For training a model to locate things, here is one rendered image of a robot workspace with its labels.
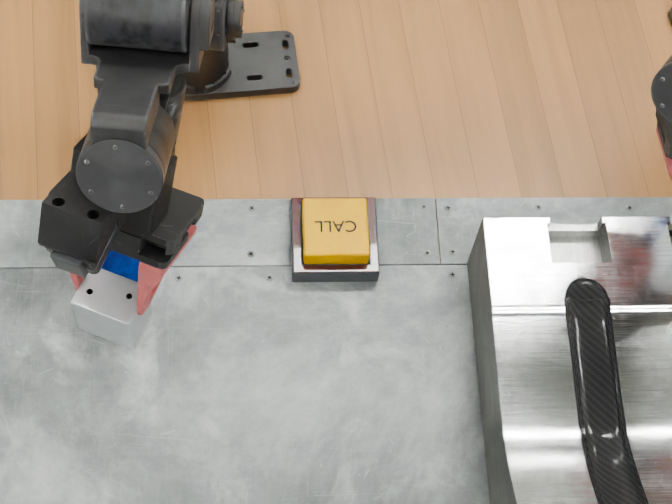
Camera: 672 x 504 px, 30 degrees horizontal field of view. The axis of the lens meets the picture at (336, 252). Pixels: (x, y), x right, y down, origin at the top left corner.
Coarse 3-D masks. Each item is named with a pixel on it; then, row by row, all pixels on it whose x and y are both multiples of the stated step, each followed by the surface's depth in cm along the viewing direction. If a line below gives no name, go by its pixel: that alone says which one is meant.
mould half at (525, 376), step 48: (480, 240) 111; (528, 240) 109; (624, 240) 110; (480, 288) 111; (528, 288) 107; (624, 288) 108; (480, 336) 111; (528, 336) 106; (624, 336) 106; (480, 384) 112; (528, 384) 104; (624, 384) 104; (528, 432) 102; (576, 432) 102; (528, 480) 99; (576, 480) 99
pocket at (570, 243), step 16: (560, 224) 112; (576, 224) 112; (592, 224) 112; (560, 240) 113; (576, 240) 113; (592, 240) 113; (608, 240) 110; (560, 256) 112; (576, 256) 112; (592, 256) 112; (608, 256) 110
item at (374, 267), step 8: (296, 200) 118; (368, 200) 118; (296, 208) 117; (368, 208) 118; (296, 216) 117; (368, 216) 117; (296, 224) 116; (296, 232) 116; (376, 232) 117; (296, 240) 116; (376, 240) 116; (296, 248) 115; (376, 248) 116; (296, 256) 115; (376, 256) 115; (296, 264) 115; (376, 264) 115; (296, 272) 114; (304, 272) 114; (312, 272) 114; (320, 272) 114; (328, 272) 115
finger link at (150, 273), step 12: (192, 228) 97; (120, 240) 91; (132, 240) 91; (120, 252) 92; (132, 252) 92; (144, 252) 92; (156, 252) 92; (180, 252) 94; (144, 264) 92; (156, 264) 92; (168, 264) 92; (144, 276) 93; (156, 276) 92; (144, 288) 95; (156, 288) 98; (144, 300) 96
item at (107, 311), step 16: (112, 256) 101; (112, 272) 100; (128, 272) 100; (80, 288) 98; (96, 288) 98; (112, 288) 98; (128, 288) 98; (80, 304) 97; (96, 304) 97; (112, 304) 98; (128, 304) 98; (80, 320) 100; (96, 320) 99; (112, 320) 97; (128, 320) 97; (144, 320) 101; (112, 336) 101; (128, 336) 99
